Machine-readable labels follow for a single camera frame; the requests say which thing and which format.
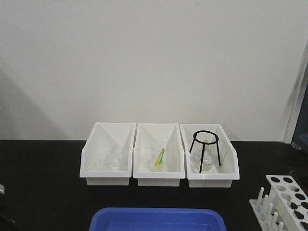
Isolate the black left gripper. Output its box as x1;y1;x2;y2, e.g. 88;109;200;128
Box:
0;184;16;231

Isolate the white test tube rack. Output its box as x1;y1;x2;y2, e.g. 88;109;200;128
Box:
249;175;308;231

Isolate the blue plastic tray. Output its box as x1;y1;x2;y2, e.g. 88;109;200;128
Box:
89;207;226;231

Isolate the left white storage bin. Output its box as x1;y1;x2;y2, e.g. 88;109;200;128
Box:
79;122;137;186

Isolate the white storage bin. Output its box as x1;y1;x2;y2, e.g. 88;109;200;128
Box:
180;124;240;188
79;122;137;186
133;123;185;187

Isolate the middle white storage bin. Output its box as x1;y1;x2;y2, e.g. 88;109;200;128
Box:
133;123;185;187

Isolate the glass beaker with droppers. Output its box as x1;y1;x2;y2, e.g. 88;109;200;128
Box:
149;139;168;172

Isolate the right white storage bin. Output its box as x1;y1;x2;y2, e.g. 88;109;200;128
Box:
180;124;240;188

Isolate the glass flask under tripod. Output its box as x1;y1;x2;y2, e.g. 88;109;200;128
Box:
191;142;215;173

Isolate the black wire tripod stand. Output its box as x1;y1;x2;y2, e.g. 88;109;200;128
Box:
189;130;221;174

